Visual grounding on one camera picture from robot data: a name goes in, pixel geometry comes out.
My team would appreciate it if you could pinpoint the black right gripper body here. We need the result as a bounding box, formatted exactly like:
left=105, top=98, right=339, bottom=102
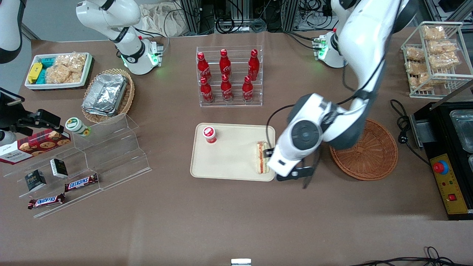
left=0, top=88, right=34, bottom=136

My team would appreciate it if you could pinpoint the sandwich with red filling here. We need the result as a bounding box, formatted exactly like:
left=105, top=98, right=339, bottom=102
left=256, top=140, right=270, bottom=174

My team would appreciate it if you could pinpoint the beige plastic tray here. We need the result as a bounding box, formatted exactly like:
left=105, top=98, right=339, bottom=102
left=190, top=123, right=277, bottom=182

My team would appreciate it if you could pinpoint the brown wicker basket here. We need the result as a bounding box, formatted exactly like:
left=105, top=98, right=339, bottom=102
left=329, top=118, right=399, bottom=182

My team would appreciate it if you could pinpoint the light wicker basket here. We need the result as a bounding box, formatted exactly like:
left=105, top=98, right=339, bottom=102
left=81, top=68, right=136, bottom=125

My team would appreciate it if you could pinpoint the red tartan cookie box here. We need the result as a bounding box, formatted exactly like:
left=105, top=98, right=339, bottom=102
left=0, top=129, right=71, bottom=165

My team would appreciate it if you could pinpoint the green white yogurt bottle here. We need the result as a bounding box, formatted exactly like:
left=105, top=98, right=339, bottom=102
left=65, top=117, right=91, bottom=137

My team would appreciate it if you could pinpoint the yellow snack packet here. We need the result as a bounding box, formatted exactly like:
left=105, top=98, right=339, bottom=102
left=27, top=62, right=43, bottom=84

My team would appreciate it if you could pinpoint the clear bag of crackers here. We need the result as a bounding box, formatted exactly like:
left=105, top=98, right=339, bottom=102
left=45, top=64, right=84, bottom=85
left=55, top=53, right=88, bottom=70

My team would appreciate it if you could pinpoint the small black carton box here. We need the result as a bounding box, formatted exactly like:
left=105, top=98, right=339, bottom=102
left=50, top=158, right=69, bottom=179
left=24, top=170, right=47, bottom=192

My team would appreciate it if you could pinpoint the clear acrylic bottle rack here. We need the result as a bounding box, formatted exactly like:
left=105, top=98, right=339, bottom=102
left=195, top=45, right=264, bottom=108

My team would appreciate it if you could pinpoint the red white lidded cup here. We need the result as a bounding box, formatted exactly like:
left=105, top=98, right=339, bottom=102
left=202, top=126, right=218, bottom=145

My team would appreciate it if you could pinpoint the red cola bottle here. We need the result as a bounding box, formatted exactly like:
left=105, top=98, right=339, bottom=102
left=200, top=76, right=214, bottom=103
left=219, top=48, right=232, bottom=78
left=220, top=74, right=234, bottom=102
left=242, top=75, right=255, bottom=103
left=248, top=48, right=260, bottom=81
left=197, top=51, right=212, bottom=82

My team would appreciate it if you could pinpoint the white plastic bin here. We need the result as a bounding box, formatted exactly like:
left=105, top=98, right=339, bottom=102
left=24, top=52, right=93, bottom=91

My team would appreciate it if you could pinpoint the silver foil container stack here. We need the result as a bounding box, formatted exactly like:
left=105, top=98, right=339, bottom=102
left=82, top=73, right=128, bottom=117

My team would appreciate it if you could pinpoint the Snickers chocolate bar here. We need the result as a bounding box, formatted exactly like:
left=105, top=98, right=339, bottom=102
left=64, top=173, right=99, bottom=192
left=27, top=193, right=66, bottom=210

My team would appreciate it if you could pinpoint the clear acrylic stepped stand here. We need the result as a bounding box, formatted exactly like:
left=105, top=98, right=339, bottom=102
left=4, top=113, right=152, bottom=219

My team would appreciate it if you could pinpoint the black machine yellow panel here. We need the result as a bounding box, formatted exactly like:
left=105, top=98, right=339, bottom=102
left=410, top=100, right=473, bottom=221

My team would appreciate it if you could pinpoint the beige cloth bag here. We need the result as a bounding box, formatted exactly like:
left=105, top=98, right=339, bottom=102
left=138, top=3, right=186, bottom=38

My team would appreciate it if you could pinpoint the bagged fried snack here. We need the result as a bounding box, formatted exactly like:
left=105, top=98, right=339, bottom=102
left=422, top=25, right=446, bottom=41
left=410, top=74, right=431, bottom=91
left=428, top=40, right=459, bottom=56
left=405, top=61, right=429, bottom=76
left=428, top=51, right=461, bottom=71
left=405, top=47, right=426, bottom=62

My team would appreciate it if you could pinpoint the grey metal bar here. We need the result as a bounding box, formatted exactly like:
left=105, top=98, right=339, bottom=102
left=430, top=79, right=473, bottom=110

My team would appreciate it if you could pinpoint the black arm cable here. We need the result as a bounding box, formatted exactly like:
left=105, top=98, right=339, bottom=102
left=266, top=104, right=296, bottom=147

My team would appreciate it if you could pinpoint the black power cable with plug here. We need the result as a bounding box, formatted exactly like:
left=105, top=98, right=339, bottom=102
left=390, top=99, right=431, bottom=165

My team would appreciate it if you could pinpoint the black cable bundle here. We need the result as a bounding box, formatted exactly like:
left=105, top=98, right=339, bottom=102
left=214, top=0, right=267, bottom=33

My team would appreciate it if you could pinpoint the aluminium frame post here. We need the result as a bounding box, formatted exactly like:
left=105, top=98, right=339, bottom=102
left=282, top=0, right=298, bottom=32
left=181, top=0, right=202, bottom=34

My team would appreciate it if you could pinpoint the black floor cable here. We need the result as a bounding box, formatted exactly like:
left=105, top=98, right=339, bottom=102
left=350, top=246, right=473, bottom=266

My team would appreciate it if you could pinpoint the white wire rack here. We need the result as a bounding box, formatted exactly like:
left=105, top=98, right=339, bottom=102
left=401, top=21, right=473, bottom=100

